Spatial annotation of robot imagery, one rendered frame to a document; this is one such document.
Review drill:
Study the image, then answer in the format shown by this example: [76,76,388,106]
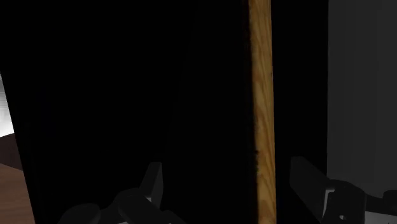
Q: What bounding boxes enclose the black cabinet with wooden edge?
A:
[0,0,329,224]

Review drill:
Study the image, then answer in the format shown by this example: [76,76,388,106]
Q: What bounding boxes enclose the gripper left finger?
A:
[58,161,188,224]

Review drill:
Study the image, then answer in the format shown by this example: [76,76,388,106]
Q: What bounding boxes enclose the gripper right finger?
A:
[289,156,397,224]

